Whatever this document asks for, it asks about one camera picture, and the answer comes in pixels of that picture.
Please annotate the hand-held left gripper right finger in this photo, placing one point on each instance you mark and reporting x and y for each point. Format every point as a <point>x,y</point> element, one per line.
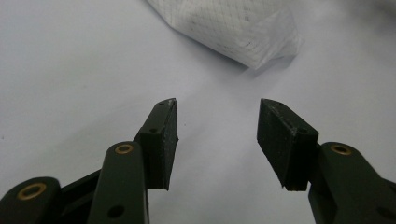
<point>281,146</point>

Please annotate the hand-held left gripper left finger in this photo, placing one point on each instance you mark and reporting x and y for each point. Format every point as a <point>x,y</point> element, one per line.
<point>157,146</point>

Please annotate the white dotted fabric zipper cover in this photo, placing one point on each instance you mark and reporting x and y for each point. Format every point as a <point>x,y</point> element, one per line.
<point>236,28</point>

